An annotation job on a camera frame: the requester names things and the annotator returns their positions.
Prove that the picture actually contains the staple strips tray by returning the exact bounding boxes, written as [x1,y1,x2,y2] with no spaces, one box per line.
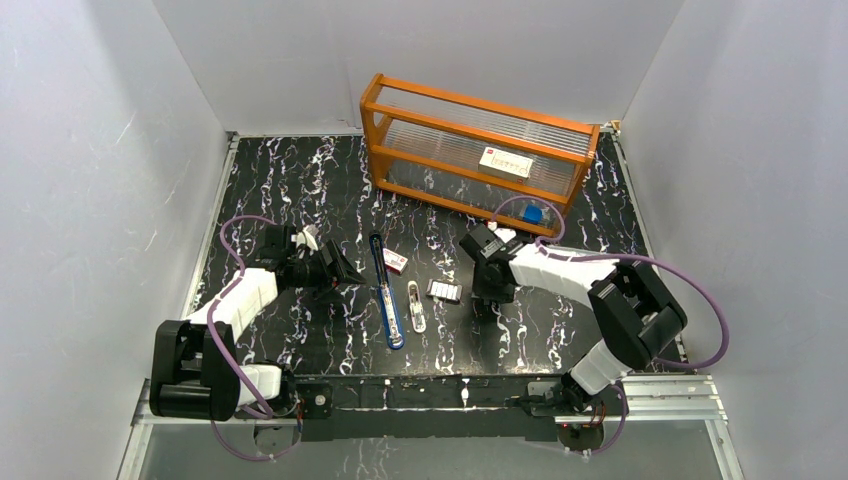
[426,280,462,304]

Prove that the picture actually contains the red white staple box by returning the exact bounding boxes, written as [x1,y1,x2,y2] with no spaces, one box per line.
[383,248,408,275]

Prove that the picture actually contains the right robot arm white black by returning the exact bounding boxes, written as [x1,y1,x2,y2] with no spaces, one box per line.
[460,225,688,414]

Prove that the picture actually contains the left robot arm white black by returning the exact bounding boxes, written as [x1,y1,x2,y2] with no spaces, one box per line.
[149,225,365,421]

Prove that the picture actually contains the small blue box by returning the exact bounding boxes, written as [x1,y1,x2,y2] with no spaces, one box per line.
[521,205,543,225]

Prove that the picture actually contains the white cardboard box red labels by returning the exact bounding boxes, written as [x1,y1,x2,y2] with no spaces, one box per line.
[478,147,534,184]

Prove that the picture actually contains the orange wooden shelf rack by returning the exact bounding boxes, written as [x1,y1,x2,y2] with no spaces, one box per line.
[359,74,601,236]

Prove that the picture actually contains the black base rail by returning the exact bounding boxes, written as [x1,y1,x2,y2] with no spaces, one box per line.
[291,374,627,444]

